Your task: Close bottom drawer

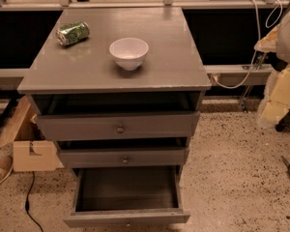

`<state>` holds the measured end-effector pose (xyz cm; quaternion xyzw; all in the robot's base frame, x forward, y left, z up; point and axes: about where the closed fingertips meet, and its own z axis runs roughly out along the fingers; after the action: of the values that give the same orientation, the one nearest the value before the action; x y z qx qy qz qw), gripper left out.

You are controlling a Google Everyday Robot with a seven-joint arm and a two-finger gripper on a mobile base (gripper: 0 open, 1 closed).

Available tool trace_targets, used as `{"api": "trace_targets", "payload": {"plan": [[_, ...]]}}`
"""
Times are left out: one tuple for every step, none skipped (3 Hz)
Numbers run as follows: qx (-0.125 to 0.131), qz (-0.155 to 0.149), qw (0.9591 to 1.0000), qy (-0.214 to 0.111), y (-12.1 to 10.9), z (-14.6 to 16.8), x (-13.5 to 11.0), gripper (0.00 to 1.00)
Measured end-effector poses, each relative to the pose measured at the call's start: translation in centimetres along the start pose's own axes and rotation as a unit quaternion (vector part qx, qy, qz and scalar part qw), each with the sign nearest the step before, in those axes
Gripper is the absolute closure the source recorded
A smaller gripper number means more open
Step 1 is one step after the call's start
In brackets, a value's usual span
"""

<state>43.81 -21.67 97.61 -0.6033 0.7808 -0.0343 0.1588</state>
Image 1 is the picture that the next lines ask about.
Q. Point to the grey bottom drawer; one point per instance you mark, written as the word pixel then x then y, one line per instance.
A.
pixel 127 196

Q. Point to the grey drawer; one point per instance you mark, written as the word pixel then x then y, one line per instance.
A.
pixel 122 157
pixel 117 126
pixel 127 196

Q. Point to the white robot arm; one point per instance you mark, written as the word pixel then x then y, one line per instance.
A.
pixel 276 103

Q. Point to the grey top drawer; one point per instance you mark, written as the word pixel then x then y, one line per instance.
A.
pixel 117 126

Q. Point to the grey wooden drawer cabinet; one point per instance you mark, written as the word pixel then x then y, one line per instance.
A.
pixel 83 79

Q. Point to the grey middle drawer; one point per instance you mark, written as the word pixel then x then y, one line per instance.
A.
pixel 122 157

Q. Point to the white ceramic bowl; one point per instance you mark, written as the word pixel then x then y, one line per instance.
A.
pixel 129 53

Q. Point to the green crushed soda can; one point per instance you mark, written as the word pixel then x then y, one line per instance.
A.
pixel 72 33

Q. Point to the light wooden box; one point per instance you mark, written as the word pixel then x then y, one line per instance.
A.
pixel 35 156

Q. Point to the grey metal rail beam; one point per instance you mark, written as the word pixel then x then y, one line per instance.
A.
pixel 238 75

